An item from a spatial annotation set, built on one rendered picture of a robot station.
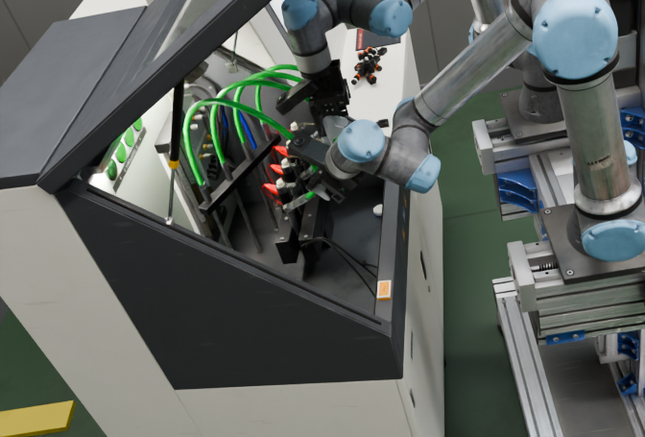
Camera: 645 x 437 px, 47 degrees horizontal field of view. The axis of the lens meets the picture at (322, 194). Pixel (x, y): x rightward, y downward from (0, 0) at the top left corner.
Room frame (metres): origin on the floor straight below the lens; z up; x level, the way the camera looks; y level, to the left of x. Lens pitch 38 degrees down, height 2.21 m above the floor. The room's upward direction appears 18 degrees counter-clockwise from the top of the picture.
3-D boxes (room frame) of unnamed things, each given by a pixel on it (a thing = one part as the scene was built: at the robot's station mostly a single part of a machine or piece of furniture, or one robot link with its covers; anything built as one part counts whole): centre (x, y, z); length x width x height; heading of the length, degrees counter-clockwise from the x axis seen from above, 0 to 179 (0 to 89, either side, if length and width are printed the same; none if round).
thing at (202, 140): (1.78, 0.27, 1.20); 0.13 x 0.03 x 0.31; 162
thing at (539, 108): (1.56, -0.64, 1.09); 0.15 x 0.15 x 0.10
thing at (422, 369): (1.39, -0.15, 0.44); 0.65 x 0.02 x 0.68; 162
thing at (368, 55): (2.13, -0.27, 1.01); 0.23 x 0.11 x 0.06; 162
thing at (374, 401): (1.48, 0.12, 0.39); 0.70 x 0.58 x 0.79; 162
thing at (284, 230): (1.59, 0.05, 0.91); 0.34 x 0.10 x 0.15; 162
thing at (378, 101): (2.09, -0.26, 0.96); 0.70 x 0.22 x 0.03; 162
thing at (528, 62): (1.57, -0.64, 1.20); 0.13 x 0.12 x 0.14; 29
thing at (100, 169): (1.55, 0.34, 1.43); 0.54 x 0.03 x 0.02; 162
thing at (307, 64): (1.41, -0.07, 1.47); 0.08 x 0.08 x 0.05
